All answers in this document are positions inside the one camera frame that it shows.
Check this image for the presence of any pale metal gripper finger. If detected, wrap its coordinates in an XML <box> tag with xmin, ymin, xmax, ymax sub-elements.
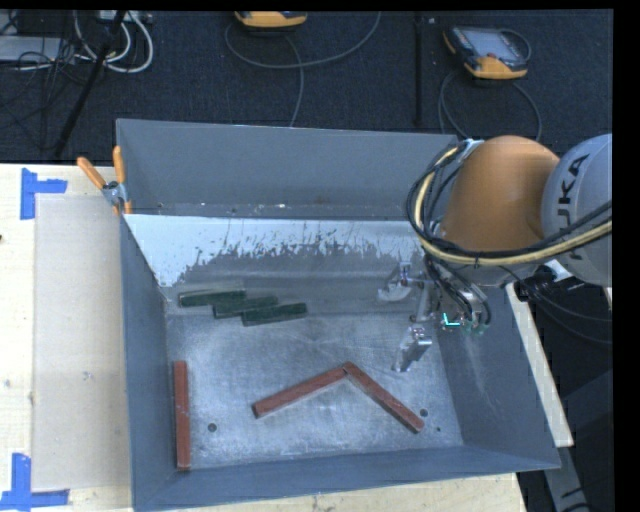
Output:
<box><xmin>376</xmin><ymin>261</ymin><xmax>425</xmax><ymax>303</ymax></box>
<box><xmin>391</xmin><ymin>323</ymin><xmax>434</xmax><ymax>374</ymax></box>

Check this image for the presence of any red-brown flat block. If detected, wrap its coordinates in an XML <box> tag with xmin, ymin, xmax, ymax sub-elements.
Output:
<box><xmin>341</xmin><ymin>361</ymin><xmax>427</xmax><ymax>435</ymax></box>
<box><xmin>172</xmin><ymin>360</ymin><xmax>193</xmax><ymax>472</ymax></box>
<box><xmin>250</xmin><ymin>365</ymin><xmax>350</xmax><ymax>420</ymax></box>

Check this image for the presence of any grey metal bin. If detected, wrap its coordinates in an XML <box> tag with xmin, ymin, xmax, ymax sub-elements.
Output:
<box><xmin>115</xmin><ymin>118</ymin><xmax>563</xmax><ymax>512</ymax></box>

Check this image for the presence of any dark green flat block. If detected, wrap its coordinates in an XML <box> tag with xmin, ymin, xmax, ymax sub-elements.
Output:
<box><xmin>241</xmin><ymin>301</ymin><xmax>309</xmax><ymax>328</ymax></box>
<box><xmin>212</xmin><ymin>295</ymin><xmax>280</xmax><ymax>320</ymax></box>
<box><xmin>178</xmin><ymin>288</ymin><xmax>248</xmax><ymax>309</ymax></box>

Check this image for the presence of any pale wood flat board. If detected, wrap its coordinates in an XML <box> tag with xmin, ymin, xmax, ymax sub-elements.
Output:
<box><xmin>30</xmin><ymin>193</ymin><xmax>132</xmax><ymax>494</ymax></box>

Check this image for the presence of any black cylinder on white bracket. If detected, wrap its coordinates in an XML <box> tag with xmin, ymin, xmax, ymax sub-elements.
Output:
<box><xmin>513</xmin><ymin>258</ymin><xmax>572</xmax><ymax>302</ymax></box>

